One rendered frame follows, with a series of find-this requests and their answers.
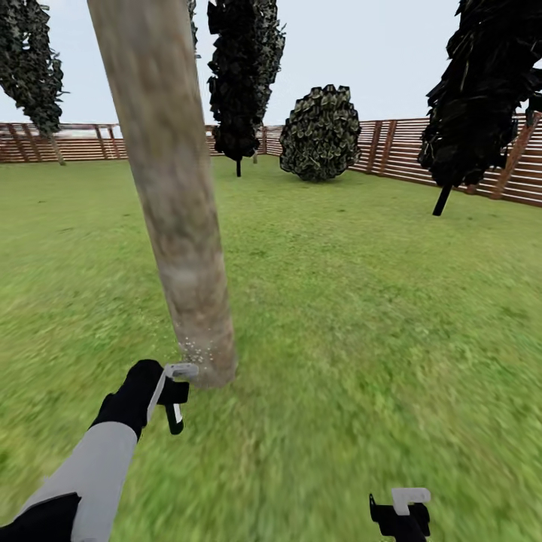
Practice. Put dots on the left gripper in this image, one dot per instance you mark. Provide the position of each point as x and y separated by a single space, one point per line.
178 393

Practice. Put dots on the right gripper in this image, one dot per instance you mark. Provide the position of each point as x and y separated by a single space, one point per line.
392 525

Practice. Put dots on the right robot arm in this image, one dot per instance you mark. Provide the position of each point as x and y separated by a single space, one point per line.
406 519

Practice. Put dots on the bush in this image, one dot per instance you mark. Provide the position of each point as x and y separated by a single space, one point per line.
320 138

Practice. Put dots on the pesticide atomizer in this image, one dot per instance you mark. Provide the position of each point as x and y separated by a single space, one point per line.
175 418

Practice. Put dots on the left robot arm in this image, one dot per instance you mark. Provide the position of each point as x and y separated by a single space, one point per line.
79 500

